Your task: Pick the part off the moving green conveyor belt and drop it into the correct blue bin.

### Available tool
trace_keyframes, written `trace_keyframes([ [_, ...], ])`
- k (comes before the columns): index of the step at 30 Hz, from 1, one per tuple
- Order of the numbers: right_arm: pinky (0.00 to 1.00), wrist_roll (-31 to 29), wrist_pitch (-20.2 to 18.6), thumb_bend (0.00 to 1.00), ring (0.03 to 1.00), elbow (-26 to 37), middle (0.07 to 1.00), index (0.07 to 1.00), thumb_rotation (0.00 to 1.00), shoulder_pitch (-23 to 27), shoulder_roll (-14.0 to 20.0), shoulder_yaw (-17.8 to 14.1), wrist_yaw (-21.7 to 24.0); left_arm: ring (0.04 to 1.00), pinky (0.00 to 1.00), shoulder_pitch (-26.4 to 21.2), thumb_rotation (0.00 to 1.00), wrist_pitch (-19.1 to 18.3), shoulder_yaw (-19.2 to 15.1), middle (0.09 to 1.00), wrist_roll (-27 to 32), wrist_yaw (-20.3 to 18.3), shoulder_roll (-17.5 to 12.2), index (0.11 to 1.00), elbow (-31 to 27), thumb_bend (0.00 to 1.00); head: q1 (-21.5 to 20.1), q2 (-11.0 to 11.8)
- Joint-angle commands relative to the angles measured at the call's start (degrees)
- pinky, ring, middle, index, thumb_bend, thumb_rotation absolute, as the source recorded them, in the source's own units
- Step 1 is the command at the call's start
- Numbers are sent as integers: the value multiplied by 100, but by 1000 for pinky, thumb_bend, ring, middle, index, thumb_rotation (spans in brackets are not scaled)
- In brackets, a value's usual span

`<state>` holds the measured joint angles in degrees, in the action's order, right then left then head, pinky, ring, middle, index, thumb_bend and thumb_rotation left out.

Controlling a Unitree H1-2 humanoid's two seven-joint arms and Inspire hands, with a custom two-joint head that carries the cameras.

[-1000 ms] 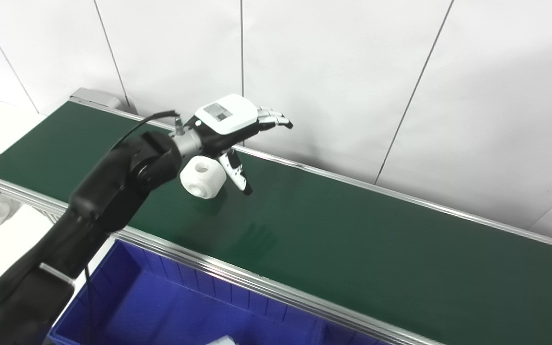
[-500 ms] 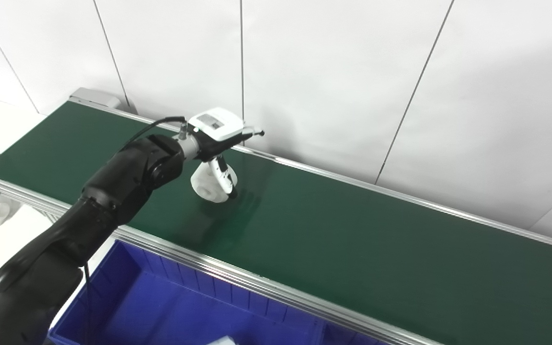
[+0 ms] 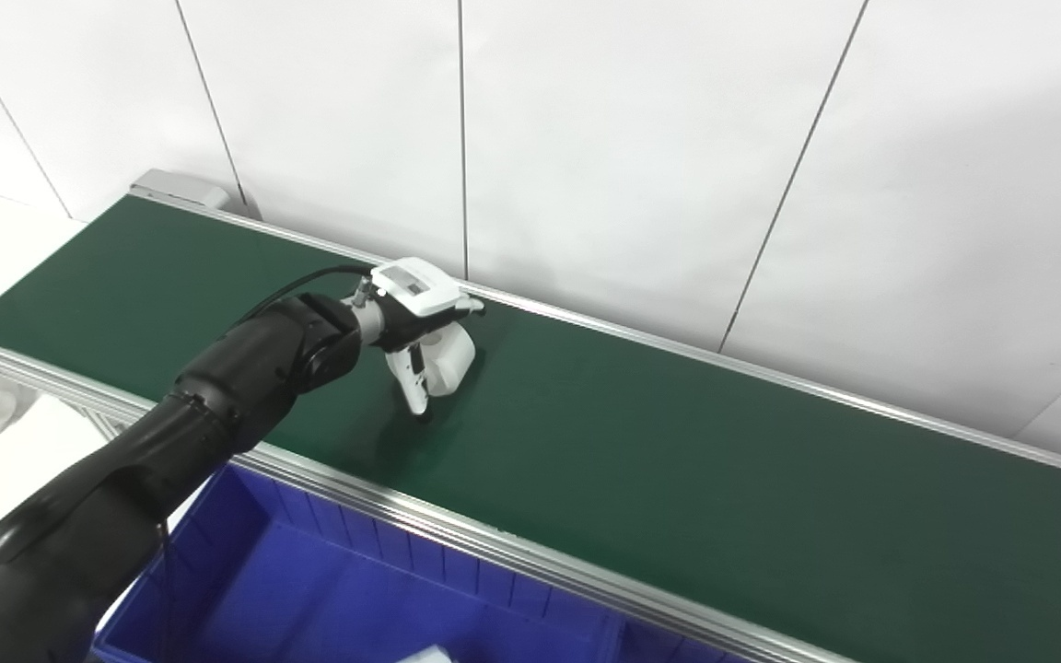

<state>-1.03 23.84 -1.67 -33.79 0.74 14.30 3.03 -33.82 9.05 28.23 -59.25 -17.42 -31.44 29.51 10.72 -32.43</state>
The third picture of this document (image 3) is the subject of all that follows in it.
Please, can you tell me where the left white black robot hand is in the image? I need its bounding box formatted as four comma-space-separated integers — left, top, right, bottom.
346, 258, 485, 417

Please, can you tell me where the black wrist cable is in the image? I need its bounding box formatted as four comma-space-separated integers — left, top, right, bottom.
231, 265, 375, 328

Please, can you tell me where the green conveyor belt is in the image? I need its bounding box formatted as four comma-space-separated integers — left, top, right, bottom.
0, 193, 1061, 663
0, 169, 1061, 663

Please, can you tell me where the white round plastic piece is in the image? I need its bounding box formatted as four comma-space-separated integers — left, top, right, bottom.
0, 379, 39, 436

